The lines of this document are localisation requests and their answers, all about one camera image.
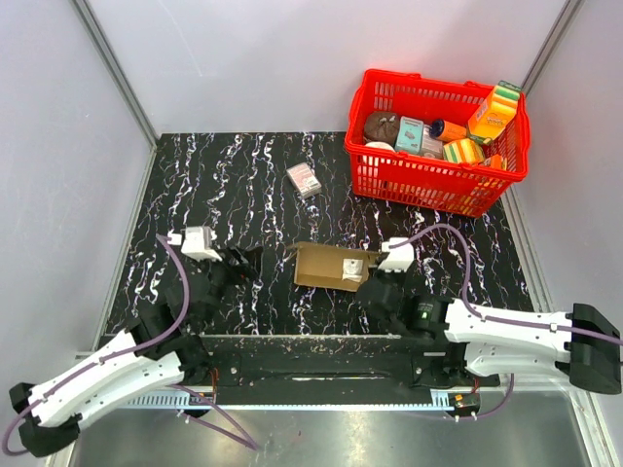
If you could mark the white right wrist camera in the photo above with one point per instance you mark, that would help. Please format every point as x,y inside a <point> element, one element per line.
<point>397,255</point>

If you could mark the aluminium front rail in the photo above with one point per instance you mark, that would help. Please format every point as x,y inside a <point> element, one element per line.
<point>308,399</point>

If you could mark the pink grey small box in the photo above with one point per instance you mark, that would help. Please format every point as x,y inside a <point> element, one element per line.
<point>430,147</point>

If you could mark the orange can with blue lid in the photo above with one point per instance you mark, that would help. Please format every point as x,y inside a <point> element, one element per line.
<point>446,131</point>

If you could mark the small white paper packet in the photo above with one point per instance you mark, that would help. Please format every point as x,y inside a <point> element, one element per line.
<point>352,269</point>

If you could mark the tall orange juice carton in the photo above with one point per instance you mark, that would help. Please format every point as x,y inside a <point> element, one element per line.
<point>493,115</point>

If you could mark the brown round bread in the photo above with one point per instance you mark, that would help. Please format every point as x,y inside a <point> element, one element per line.
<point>381,126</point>

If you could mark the yellow green striped sponge pack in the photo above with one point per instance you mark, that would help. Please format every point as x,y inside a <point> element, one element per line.
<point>463,151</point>

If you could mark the small grey card box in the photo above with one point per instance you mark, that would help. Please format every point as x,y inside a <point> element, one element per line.
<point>304,180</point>

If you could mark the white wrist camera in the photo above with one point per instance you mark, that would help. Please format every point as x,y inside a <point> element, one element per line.
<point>397,255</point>
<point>196,243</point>

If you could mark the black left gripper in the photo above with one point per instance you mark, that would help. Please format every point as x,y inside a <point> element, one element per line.
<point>249,260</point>

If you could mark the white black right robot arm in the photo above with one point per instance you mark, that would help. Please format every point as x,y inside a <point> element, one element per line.
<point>581,345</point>

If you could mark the red plastic shopping basket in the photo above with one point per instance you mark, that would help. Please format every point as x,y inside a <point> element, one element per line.
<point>463,189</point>

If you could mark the white round container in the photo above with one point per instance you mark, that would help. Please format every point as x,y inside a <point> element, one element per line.
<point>379,145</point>

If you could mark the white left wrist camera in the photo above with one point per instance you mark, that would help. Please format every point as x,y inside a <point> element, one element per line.
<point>196,243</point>

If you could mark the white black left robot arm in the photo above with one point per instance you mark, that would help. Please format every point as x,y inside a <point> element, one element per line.
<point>153,351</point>

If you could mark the brown cardboard box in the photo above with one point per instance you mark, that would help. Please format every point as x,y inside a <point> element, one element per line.
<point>321,265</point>

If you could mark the small orange packet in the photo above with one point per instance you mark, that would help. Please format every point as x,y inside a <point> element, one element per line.
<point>496,161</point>

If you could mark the teal small box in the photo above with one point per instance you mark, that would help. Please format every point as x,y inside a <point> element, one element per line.
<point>410,135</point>

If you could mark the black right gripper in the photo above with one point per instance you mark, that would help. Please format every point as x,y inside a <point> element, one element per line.
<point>400,275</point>

